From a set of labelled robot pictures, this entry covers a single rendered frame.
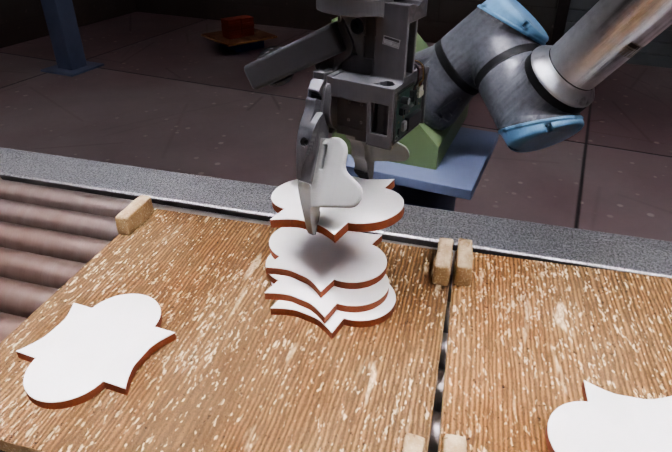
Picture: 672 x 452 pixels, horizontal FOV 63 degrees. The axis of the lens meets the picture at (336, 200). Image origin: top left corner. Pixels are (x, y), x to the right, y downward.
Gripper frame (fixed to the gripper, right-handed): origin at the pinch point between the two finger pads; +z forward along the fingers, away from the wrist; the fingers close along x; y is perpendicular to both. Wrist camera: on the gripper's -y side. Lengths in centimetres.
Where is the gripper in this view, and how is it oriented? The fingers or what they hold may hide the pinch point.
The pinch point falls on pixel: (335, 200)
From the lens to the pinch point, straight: 54.7
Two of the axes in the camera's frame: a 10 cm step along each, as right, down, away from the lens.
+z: -0.1, 8.6, 5.1
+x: 5.1, -4.3, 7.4
